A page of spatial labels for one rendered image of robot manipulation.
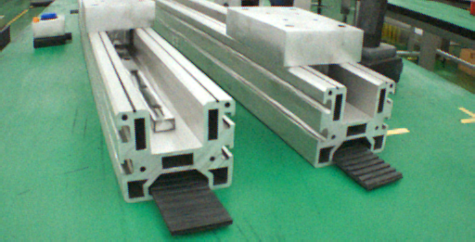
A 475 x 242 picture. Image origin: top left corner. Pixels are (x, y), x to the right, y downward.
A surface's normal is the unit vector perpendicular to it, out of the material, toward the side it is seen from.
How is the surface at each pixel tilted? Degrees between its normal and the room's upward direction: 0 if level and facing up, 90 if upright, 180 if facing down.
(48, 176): 0
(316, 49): 90
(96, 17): 90
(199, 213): 0
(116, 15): 90
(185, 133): 0
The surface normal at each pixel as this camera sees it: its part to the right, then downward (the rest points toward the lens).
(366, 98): -0.91, 0.11
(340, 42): 0.40, 0.36
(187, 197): 0.04, -0.93
